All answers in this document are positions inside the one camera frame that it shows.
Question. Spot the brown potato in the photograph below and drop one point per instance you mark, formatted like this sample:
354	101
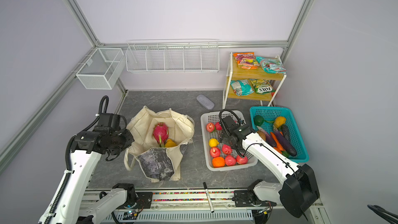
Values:
262	135

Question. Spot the dark cucumber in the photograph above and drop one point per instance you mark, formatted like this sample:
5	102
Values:
286	132

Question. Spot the orange pink snack bag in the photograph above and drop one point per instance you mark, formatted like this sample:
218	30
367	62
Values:
246	60

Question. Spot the yellow pear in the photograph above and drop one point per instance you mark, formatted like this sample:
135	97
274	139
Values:
170	143

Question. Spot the orange fruit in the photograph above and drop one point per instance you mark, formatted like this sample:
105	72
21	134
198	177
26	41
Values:
218	162

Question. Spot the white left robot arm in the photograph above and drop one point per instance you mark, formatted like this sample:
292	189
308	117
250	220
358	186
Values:
104	136

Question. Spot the yellow bell pepper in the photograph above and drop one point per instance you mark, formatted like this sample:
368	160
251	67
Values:
279	121

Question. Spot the pink dragon fruit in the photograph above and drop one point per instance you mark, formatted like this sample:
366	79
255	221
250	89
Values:
161	133

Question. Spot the orange carrot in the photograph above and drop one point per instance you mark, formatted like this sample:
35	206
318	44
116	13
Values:
278	147

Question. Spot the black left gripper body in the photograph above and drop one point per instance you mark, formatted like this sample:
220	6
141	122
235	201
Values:
121	142

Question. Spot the white mesh wall box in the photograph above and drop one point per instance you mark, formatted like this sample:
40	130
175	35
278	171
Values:
102	69

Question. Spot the white metal wooden shelf rack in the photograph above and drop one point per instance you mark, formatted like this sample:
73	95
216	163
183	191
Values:
236	73

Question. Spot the cream canvas grocery bag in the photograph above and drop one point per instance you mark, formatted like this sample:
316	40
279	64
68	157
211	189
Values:
158	163

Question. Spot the teal red snack bag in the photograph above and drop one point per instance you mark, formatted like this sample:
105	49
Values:
271	65

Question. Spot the black white marker pen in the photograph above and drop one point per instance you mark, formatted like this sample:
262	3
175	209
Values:
208	197

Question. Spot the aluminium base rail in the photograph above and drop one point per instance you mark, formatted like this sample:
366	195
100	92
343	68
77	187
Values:
191	206

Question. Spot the light purple eggplant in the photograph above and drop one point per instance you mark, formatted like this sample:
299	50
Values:
269	139

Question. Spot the white wire wall basket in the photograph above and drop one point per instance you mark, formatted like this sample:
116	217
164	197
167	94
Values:
172	55

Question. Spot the green bell pepper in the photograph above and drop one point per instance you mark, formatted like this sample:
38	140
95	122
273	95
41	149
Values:
258	120

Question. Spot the green Fox's candy bag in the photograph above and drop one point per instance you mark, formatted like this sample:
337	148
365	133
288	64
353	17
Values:
262	86

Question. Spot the yellow lemon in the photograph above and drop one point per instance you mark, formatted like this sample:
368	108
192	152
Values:
213	143

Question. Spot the black tripod leg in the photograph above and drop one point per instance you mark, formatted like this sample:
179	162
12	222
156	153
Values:
390	217

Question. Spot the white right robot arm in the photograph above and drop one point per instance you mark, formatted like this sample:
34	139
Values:
297	188

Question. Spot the grey fabric glasses case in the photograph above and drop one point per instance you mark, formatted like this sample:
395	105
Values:
205	102

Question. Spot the teal plastic basket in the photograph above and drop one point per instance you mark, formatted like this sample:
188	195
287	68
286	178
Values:
264	117

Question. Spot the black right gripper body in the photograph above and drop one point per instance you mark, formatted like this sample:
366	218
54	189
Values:
226	139

